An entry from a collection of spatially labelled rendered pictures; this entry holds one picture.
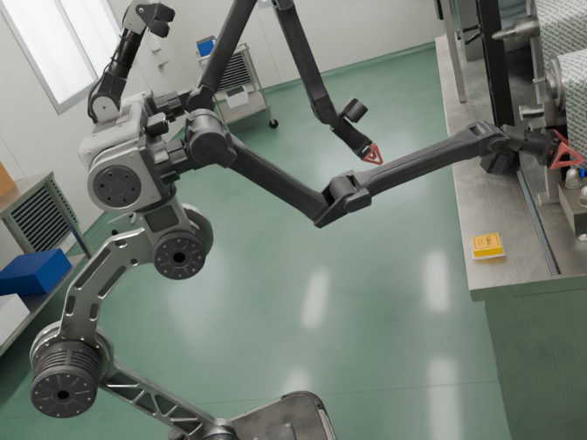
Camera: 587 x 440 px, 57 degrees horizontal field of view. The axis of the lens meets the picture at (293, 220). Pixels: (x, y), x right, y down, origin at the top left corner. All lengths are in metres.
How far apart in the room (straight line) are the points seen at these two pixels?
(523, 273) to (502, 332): 0.17
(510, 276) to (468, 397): 1.01
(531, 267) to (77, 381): 1.24
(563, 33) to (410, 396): 1.48
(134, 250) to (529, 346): 1.09
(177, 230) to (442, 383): 1.39
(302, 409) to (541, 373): 0.93
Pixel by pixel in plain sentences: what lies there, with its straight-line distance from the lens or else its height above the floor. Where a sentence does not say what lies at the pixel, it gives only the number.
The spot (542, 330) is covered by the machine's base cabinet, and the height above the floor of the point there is 0.74.
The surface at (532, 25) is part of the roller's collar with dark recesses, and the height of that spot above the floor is 1.34.
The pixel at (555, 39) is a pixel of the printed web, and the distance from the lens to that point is 1.68.
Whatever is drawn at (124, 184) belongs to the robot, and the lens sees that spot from 1.14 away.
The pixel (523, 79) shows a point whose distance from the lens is 2.54.
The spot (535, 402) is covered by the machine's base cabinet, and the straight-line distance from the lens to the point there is 1.70.
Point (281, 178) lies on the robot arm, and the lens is 1.22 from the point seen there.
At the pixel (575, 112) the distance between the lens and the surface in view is 1.49.
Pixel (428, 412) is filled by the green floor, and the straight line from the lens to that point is 2.33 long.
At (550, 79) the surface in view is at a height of 1.27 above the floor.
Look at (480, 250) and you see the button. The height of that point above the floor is 0.92.
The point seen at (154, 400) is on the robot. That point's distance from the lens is 1.95.
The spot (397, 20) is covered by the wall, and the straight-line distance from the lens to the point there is 7.06.
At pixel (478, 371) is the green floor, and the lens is 2.44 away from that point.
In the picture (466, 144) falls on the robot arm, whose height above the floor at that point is 1.21.
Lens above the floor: 1.78
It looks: 27 degrees down
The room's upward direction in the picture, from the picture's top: 21 degrees counter-clockwise
